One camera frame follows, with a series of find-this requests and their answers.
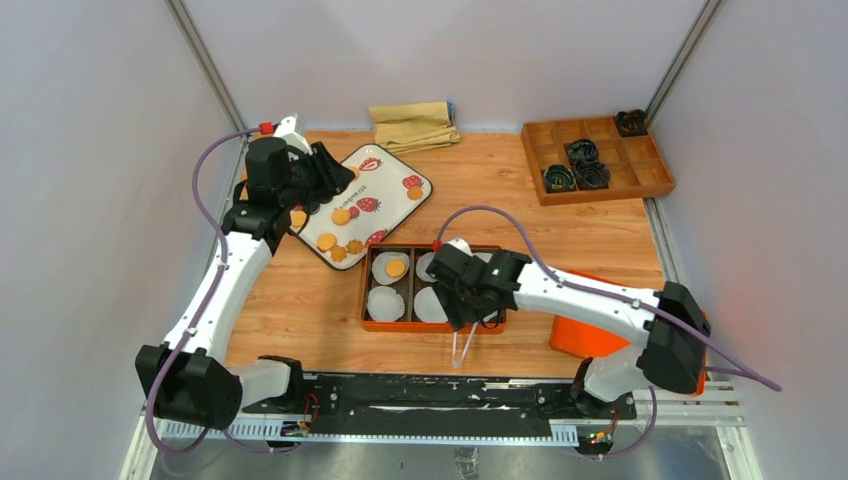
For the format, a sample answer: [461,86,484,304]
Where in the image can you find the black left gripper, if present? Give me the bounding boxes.
[278,142,355,210]

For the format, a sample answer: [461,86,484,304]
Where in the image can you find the white strawberry tray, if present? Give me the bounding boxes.
[290,144,434,271]

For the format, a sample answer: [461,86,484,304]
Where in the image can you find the orange compartment cookie box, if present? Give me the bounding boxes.
[359,242,507,335]

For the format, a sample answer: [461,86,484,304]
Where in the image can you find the round yellow cookie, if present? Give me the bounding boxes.
[316,233,337,252]
[384,258,408,278]
[331,209,352,226]
[290,210,309,229]

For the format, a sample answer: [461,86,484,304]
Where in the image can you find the metal tongs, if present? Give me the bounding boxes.
[451,322,480,369]

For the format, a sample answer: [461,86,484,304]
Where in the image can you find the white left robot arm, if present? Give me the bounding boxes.
[135,136,354,430]

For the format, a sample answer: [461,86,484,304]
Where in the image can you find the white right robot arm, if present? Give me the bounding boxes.
[426,240,709,418]

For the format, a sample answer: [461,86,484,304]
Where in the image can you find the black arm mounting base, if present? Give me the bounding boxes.
[244,372,636,439]

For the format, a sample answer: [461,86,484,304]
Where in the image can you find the white paper cup back right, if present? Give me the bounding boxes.
[473,252,493,263]

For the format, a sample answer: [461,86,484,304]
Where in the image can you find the white paper cup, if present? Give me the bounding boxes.
[371,252,410,286]
[473,252,493,263]
[415,251,435,283]
[366,286,406,322]
[413,287,448,324]

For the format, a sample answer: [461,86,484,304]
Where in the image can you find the white paper cup front middle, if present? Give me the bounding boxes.
[413,287,448,324]

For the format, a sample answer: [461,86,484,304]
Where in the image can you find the white paper cup back middle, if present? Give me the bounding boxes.
[415,251,435,283]

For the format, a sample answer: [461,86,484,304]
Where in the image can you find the flower yellow cookie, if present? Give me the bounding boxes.
[344,239,366,257]
[330,245,348,263]

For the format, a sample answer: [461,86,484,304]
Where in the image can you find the white paper cup back left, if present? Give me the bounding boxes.
[371,252,410,286]

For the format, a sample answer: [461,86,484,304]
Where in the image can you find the swirl yellow cookie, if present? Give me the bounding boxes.
[407,185,424,201]

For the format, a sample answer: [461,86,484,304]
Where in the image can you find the white paper cup front left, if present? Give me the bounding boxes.
[366,286,406,322]

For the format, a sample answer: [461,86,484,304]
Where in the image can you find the folded yellow cloth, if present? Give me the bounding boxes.
[368,101,461,155]

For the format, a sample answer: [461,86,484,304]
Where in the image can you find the orange box lid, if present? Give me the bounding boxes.
[549,271,711,402]

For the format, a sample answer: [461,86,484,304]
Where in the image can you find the wooden compartment organizer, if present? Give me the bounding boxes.
[521,116,676,206]

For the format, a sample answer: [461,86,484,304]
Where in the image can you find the dark rolled item in corner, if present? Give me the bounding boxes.
[614,109,649,138]

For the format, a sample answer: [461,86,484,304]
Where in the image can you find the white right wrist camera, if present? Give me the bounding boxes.
[432,238,473,256]

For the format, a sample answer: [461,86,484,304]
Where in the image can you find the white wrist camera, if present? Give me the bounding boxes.
[255,114,313,155]
[432,238,473,256]

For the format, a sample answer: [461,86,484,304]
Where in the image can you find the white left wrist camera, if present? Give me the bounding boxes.
[255,114,313,155]

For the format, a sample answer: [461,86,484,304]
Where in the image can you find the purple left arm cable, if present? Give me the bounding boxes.
[144,127,303,456]

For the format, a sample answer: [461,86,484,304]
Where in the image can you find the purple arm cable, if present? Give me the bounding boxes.
[433,205,783,461]
[144,127,303,456]

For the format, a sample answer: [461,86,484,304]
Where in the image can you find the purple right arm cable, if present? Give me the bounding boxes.
[433,205,783,461]

